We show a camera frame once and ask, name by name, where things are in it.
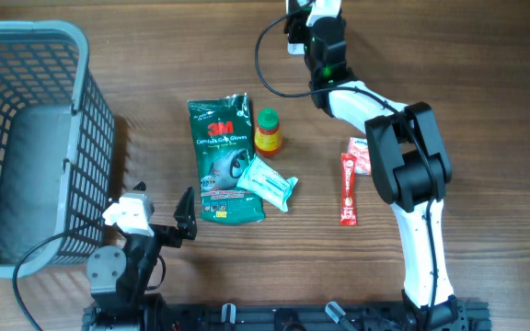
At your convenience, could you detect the white teal wet wipes pack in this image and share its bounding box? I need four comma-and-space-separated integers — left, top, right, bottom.
237, 157, 298, 212

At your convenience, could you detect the green 3M gloves packet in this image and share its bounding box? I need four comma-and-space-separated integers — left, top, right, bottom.
188, 94, 265, 225

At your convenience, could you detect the red sauce bottle green cap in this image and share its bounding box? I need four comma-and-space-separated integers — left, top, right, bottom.
254, 108, 282, 157

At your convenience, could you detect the orange Kleenex tissue pack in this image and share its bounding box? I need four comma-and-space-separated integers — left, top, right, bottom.
347, 137, 372, 175

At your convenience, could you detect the red coffee stick sachet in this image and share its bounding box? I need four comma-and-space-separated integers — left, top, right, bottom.
340, 153, 357, 226

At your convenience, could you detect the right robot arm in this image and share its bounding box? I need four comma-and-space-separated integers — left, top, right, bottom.
284, 1, 456, 330

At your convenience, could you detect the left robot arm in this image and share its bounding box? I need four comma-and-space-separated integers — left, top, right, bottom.
86, 182, 197, 311

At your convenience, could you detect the white barcode scanner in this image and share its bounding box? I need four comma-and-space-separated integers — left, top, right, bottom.
285, 0, 312, 55

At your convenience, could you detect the grey plastic shopping basket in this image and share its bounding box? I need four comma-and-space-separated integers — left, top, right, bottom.
0, 21, 116, 279

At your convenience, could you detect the black right camera cable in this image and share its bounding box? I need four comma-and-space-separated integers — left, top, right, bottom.
254, 0, 441, 331

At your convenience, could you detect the black camera cable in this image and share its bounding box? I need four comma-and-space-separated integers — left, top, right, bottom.
254, 0, 441, 331
12, 224, 109, 331

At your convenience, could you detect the black left camera cable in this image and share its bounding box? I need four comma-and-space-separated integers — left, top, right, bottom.
12, 224, 109, 331

